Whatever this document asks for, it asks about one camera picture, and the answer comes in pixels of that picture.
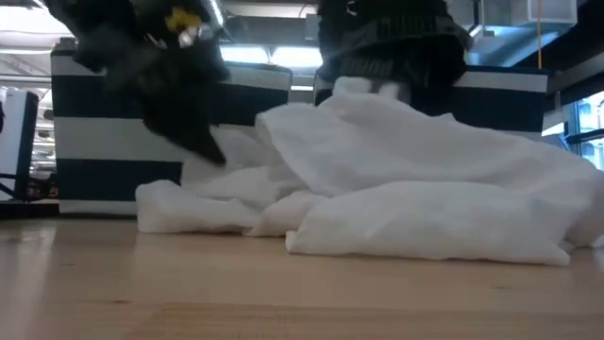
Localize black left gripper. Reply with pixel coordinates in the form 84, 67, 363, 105
44, 0, 232, 165

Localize small off-white garment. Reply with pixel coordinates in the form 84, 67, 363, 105
135, 125, 327, 237

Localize black garment with printed waistband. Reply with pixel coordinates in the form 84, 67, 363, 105
315, 0, 473, 103

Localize large white garment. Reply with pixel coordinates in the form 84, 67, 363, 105
254, 76, 604, 266

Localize navy white striped fabric bin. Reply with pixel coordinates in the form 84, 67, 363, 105
312, 64, 551, 139
49, 37, 294, 217

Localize ceiling light panel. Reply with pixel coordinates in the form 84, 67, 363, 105
219, 44, 325, 70

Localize window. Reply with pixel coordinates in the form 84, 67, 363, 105
563, 92, 604, 171

